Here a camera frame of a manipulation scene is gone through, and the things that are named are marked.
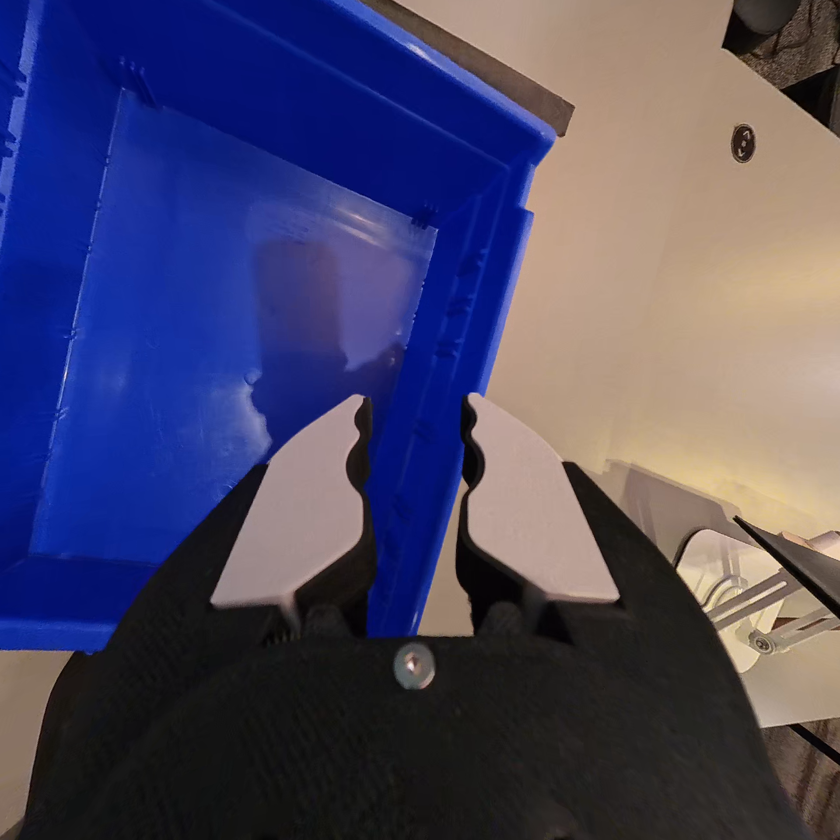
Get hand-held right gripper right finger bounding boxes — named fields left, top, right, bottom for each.
left=455, top=392, right=621, bottom=639

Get document stand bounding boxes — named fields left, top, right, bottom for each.
left=672, top=515, right=840, bottom=677

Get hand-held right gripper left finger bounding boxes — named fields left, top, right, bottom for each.
left=210, top=394, right=376, bottom=639

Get blue plastic bin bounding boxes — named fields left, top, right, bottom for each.
left=0, top=0, right=555, bottom=654

